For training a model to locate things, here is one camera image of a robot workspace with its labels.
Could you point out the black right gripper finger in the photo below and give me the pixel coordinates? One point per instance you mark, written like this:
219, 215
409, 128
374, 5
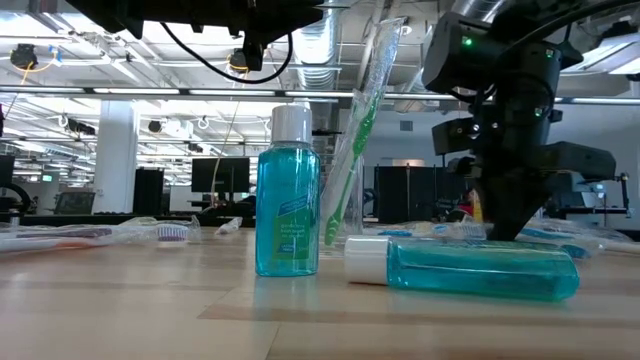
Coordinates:
510, 210

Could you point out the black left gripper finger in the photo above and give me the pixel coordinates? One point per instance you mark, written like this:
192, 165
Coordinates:
295, 15

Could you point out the green toothbrush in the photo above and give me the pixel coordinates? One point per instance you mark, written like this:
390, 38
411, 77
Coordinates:
360, 135

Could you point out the purple toothbrush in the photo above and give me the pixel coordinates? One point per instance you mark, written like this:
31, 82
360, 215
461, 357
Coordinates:
172, 233

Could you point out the orange toothbrush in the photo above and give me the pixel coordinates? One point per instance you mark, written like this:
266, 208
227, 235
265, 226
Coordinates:
60, 245

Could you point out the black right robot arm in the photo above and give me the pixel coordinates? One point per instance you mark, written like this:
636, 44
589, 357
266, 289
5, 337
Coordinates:
460, 50

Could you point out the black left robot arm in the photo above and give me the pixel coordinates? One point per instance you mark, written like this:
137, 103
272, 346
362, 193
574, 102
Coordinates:
100, 10

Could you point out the person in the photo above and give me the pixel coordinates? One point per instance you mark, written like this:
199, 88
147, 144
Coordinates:
464, 207

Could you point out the blue mouthwash bottle white cap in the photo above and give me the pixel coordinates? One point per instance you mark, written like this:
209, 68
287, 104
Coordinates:
475, 270

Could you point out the gray monitor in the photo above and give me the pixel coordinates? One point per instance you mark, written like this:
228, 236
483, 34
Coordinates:
595, 192

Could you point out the black partition panel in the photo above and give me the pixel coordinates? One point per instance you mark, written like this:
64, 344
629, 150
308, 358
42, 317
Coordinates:
415, 195

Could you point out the black crossbar with light strips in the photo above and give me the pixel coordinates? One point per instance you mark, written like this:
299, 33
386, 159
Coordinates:
150, 91

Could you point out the black boom stand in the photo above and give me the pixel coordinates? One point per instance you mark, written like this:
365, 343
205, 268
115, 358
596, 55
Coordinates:
624, 192

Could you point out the clear plastic cup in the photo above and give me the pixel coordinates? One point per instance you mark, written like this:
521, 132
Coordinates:
357, 205

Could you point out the black computer monitor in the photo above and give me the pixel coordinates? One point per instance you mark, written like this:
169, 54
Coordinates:
220, 175

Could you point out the white building column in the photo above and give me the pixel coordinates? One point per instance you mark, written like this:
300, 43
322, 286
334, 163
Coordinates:
116, 160

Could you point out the blue mouthwash bottle green label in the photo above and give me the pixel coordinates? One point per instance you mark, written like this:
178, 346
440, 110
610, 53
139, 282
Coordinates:
287, 200

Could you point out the black cabinet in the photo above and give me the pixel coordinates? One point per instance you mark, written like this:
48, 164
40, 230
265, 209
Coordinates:
148, 192

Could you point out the silver ceiling duct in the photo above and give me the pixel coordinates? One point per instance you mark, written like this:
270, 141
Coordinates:
320, 60
475, 6

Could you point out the black ceiling camera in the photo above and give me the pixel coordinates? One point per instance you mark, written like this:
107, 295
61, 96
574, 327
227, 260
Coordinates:
23, 56

